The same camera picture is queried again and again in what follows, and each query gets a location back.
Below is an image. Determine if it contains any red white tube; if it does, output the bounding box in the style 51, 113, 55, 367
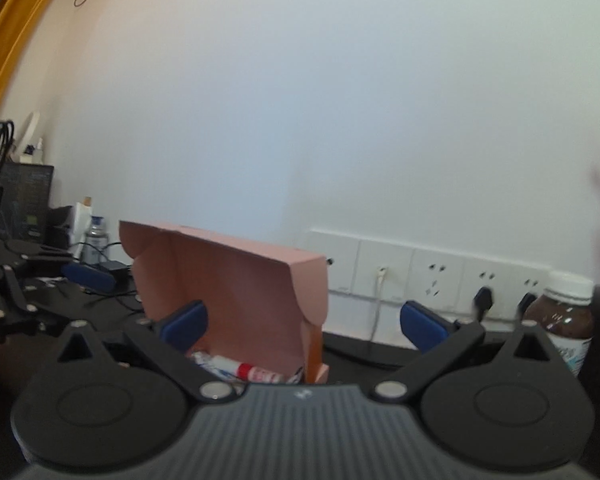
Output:
209, 356, 285, 384

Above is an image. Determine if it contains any white cream tube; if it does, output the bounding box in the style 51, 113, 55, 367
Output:
188, 351, 213, 370

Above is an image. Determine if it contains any small clear bottle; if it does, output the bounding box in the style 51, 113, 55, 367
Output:
82, 216, 109, 266

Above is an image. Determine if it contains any pink cardboard box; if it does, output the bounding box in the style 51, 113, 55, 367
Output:
119, 221, 328, 384

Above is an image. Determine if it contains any white tube wooden cap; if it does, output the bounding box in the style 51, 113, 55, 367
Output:
69, 196, 93, 259

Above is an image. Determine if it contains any black power adapter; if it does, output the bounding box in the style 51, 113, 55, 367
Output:
98, 260, 130, 282

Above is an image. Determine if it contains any white wall socket strip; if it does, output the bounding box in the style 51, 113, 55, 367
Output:
300, 229, 550, 321

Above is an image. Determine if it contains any black laptop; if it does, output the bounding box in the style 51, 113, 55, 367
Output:
0, 162, 54, 243

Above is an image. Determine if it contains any black tangled cable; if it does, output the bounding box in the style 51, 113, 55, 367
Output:
54, 238, 146, 316

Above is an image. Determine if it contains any black wall plug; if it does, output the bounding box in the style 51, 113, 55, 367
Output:
516, 292, 538, 318
472, 286, 494, 323

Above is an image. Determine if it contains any brown fish oil bottle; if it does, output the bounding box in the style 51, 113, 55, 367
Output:
522, 271, 595, 376

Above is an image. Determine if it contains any white charging cable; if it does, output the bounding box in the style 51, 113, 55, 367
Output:
369, 266, 387, 344

